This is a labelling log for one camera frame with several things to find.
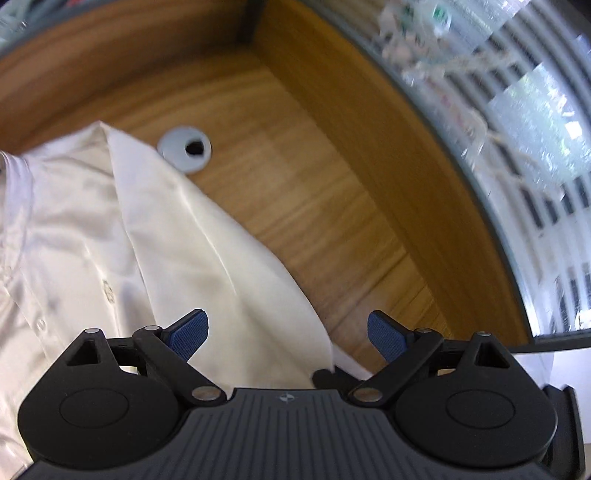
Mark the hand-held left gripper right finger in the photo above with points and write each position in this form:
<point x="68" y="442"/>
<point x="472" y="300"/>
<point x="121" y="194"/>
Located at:
<point x="385" y="337"/>

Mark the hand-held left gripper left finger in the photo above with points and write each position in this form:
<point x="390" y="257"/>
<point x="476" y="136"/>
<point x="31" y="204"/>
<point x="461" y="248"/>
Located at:
<point x="189" y="334"/>

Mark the cream satin collared shirt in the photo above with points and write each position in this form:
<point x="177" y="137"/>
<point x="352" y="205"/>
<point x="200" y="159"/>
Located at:
<point x="184" y="240"/>

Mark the black chair armrest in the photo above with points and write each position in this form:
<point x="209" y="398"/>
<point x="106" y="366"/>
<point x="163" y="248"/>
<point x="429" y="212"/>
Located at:
<point x="561" y="429"/>

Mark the glass and wood desk partition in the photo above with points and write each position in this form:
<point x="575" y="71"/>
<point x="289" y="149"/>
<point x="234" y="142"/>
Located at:
<point x="531" y="115"/>
<point x="115" y="46"/>

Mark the green printed plastic bag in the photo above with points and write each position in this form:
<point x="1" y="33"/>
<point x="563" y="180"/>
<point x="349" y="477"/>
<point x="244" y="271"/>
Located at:
<point x="438" y="16"/>

